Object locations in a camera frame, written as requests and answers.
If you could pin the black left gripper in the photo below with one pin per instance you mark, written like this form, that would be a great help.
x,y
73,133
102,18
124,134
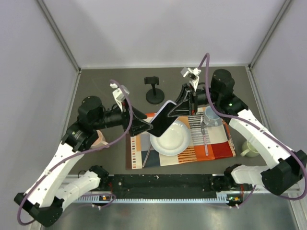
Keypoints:
x,y
138,125

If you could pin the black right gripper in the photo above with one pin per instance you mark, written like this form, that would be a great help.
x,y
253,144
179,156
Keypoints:
x,y
184,108

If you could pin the phone with lilac case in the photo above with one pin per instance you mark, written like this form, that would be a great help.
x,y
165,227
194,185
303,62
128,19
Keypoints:
x,y
161,122

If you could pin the black phone stand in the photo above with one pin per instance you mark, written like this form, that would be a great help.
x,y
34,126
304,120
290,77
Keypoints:
x,y
154,95

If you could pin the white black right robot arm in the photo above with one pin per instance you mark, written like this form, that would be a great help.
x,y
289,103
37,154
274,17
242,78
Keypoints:
x,y
284,167

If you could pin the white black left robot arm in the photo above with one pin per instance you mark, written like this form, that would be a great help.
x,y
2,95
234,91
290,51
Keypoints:
x,y
46,200

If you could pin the blue grey mug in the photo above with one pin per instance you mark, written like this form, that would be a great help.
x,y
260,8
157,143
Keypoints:
x,y
211,119

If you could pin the white ceramic plate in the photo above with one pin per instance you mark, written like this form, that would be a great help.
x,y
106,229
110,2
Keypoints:
x,y
174,141

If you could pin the pink ceramic mug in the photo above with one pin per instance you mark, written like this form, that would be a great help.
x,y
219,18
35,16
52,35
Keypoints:
x,y
101,141

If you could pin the colourful patterned placemat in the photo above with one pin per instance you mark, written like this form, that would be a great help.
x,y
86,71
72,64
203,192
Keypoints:
x,y
220,145

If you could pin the green mug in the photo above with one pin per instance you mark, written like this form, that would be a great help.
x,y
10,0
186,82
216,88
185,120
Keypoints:
x,y
247,150

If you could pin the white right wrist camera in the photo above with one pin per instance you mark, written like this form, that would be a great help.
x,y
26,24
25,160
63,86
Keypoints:
x,y
193,74

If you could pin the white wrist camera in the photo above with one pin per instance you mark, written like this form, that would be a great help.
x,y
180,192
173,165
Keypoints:
x,y
193,74
118,95

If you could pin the pink handled fork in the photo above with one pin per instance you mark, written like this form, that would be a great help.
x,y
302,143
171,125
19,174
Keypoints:
x,y
204,137

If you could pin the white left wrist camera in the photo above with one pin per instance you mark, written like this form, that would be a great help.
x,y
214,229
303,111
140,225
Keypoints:
x,y
118,95

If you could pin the pink handled knife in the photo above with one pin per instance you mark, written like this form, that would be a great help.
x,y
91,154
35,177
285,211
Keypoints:
x,y
146,157

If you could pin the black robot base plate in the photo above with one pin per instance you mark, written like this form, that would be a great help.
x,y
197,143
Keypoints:
x,y
206,182

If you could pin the grey slotted cable duct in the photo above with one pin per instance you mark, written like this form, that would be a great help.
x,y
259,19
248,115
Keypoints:
x,y
202,198

